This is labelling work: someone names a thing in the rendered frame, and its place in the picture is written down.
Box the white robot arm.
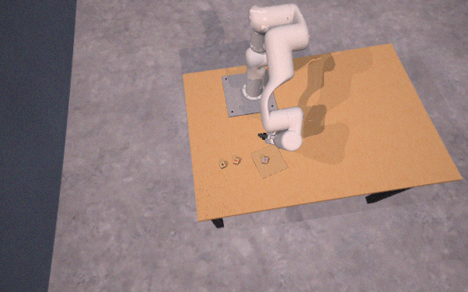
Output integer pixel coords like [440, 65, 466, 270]
[243, 4, 309, 151]

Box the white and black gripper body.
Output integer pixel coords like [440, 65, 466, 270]
[265, 132, 277, 145]

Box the tan flat mat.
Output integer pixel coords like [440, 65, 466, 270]
[250, 145, 288, 179]

